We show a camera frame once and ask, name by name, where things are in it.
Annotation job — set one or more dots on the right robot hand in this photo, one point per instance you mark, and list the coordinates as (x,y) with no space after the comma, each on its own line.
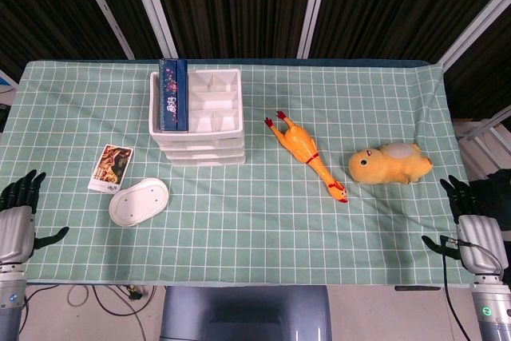
(481,245)

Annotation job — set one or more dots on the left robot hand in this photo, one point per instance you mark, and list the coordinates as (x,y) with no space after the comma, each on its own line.
(16,233)

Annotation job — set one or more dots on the yellow rubber chicken toy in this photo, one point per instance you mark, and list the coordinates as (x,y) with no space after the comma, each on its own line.
(299,141)

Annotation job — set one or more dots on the clear drawer holding brown charm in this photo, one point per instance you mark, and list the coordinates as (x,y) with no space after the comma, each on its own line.
(203,150)

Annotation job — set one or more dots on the white frame pole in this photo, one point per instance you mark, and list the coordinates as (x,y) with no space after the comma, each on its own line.
(104,9)
(153,9)
(475,29)
(315,5)

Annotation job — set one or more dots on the green checkered tablecloth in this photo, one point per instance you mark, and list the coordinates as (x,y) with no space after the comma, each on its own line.
(255,237)

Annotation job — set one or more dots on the yellow plush duck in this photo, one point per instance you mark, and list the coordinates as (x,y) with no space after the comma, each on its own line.
(383,165)

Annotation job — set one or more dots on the blue grey robot torso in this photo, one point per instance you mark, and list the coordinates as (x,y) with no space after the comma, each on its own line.
(243,313)

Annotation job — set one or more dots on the white plastic drawer organizer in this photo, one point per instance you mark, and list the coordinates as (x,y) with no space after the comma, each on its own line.
(215,101)

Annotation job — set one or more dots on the dark blue printed box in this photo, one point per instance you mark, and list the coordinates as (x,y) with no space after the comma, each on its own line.
(173,97)

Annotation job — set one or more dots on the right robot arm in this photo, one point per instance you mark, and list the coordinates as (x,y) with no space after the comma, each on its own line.
(491,309)

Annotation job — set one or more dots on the picture card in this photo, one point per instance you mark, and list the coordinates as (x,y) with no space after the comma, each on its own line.
(112,165)

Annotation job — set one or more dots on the white metal rack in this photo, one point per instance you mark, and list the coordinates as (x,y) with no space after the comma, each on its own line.
(485,133)

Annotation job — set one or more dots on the black pleated curtain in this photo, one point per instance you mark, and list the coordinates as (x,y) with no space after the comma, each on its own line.
(239,1)

